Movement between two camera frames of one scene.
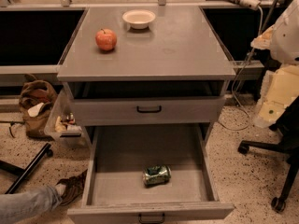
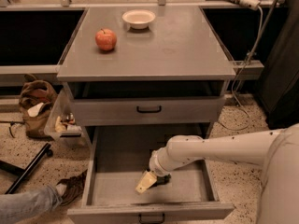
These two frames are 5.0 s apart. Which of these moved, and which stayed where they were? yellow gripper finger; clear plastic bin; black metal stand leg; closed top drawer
Moved: yellow gripper finger
Stayed: black metal stand leg; closed top drawer; clear plastic bin
